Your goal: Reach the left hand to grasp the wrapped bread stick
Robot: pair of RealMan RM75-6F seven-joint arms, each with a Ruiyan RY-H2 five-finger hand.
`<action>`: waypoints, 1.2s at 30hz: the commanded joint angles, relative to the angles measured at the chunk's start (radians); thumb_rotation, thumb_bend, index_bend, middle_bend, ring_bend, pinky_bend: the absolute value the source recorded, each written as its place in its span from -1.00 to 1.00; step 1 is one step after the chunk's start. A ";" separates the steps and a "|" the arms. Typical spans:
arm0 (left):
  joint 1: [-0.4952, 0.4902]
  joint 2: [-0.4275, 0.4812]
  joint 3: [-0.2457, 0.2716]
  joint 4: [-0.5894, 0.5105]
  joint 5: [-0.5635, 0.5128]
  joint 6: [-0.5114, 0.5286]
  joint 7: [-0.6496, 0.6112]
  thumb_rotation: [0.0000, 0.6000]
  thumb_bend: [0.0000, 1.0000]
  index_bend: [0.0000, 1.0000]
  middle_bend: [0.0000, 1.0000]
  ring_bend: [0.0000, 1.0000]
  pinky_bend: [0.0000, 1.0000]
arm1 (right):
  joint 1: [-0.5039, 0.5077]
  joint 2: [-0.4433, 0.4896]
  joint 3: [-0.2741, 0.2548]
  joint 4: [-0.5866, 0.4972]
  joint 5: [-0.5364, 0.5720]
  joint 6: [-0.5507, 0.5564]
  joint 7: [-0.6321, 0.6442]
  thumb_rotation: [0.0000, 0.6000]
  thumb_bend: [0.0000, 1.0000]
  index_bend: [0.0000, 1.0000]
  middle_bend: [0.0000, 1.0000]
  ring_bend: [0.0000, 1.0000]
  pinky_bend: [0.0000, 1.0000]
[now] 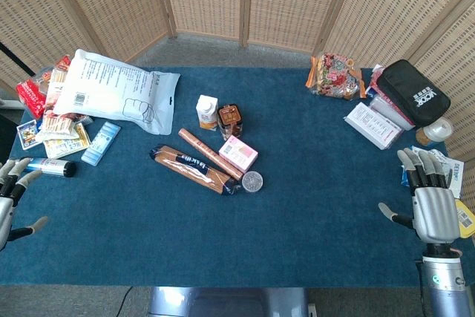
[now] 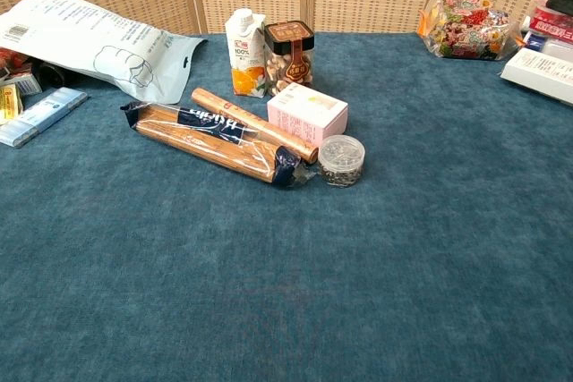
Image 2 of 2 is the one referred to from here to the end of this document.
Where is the small white blue box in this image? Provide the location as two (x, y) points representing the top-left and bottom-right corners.
(3, 71), (44, 97)

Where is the yellow small box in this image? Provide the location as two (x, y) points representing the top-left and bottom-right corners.
(0, 83), (24, 126)

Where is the light blue flat pack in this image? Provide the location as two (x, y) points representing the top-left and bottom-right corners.
(0, 87), (89, 149)

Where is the large white plastic bag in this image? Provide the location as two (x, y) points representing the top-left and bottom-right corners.
(0, 0), (208, 106)

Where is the orange juice carton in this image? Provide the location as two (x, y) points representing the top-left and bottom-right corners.
(224, 7), (269, 99)

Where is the white blue tube box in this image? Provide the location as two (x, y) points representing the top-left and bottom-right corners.
(521, 30), (573, 58)

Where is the clear round pin container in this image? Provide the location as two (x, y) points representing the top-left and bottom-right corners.
(318, 134), (366, 188)

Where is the blue table cloth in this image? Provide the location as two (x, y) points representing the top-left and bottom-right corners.
(0, 31), (573, 382)

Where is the floral candy bag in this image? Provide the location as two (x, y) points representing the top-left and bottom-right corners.
(416, 0), (526, 62)

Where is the white long box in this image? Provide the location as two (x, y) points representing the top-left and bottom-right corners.
(500, 47), (573, 107)

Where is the pink cardboard box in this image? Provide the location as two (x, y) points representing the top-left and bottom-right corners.
(267, 82), (349, 149)

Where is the red snack packet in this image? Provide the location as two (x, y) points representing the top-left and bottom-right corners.
(0, 47), (30, 72)

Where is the black round object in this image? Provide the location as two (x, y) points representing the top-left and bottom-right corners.
(31, 59), (86, 89)

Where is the copper foil roll tube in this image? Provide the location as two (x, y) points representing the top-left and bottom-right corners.
(191, 87), (320, 165)

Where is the nut jar with brown lid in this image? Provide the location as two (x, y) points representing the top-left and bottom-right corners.
(263, 20), (315, 97)

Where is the red printed box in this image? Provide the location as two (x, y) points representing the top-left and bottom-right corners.
(528, 5), (573, 46)

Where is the long orange blue package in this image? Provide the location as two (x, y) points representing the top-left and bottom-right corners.
(119, 101), (317, 189)

